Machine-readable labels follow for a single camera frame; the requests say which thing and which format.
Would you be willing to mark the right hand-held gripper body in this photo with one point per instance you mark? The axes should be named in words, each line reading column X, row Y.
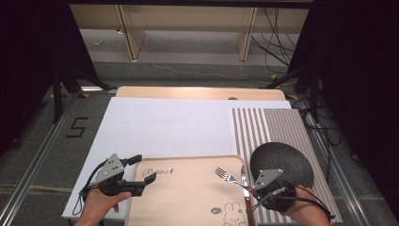
column 277, row 194

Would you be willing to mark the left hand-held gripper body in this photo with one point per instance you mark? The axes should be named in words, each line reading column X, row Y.
column 108, row 171

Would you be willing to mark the dark round plate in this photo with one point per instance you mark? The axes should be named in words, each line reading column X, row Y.
column 282, row 157

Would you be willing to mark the beige tray with rabbit print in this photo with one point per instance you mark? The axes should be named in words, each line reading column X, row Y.
column 188, row 194

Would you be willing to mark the person's right hand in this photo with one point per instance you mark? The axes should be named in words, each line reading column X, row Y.
column 309, row 204

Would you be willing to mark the person's left hand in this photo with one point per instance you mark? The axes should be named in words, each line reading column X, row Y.
column 98, row 205

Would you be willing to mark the striped placemat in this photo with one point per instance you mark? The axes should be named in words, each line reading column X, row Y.
column 282, row 122

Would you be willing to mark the black metal stand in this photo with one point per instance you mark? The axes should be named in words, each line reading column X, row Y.
column 57, row 94
column 314, row 94

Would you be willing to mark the dark curtain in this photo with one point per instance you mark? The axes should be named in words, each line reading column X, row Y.
column 28, row 47
column 360, row 78

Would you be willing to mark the beige wooden shelf unit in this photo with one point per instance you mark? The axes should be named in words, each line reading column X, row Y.
column 188, row 17

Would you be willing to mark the metal floor rail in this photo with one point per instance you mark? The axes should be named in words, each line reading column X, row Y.
column 37, row 157
column 338, row 175

